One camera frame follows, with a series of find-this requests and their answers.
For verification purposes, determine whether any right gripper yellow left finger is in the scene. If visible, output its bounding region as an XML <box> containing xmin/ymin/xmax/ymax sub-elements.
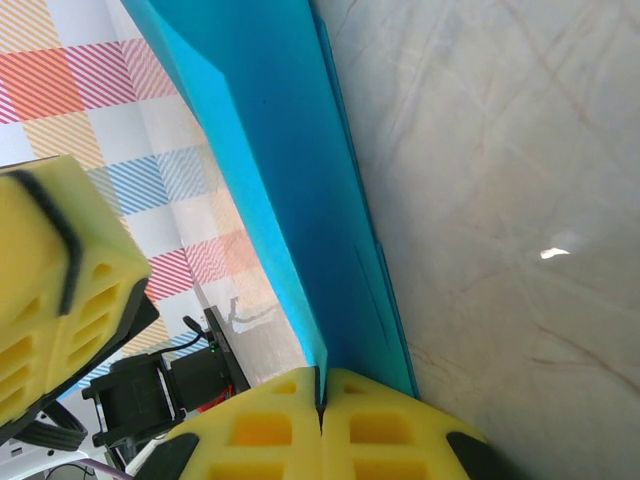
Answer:
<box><xmin>134</xmin><ymin>367</ymin><xmax>324</xmax><ymax>480</ymax></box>

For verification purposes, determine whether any blue cloth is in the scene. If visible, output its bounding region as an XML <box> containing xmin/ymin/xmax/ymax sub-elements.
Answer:
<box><xmin>119</xmin><ymin>0</ymin><xmax>421</xmax><ymax>401</ymax></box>

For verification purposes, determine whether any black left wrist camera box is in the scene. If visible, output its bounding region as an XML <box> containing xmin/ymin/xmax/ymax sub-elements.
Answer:
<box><xmin>168</xmin><ymin>304</ymin><xmax>254</xmax><ymax>412</ymax></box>

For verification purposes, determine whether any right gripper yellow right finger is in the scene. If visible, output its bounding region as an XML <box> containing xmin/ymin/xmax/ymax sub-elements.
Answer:
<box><xmin>322</xmin><ymin>368</ymin><xmax>501</xmax><ymax>480</ymax></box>

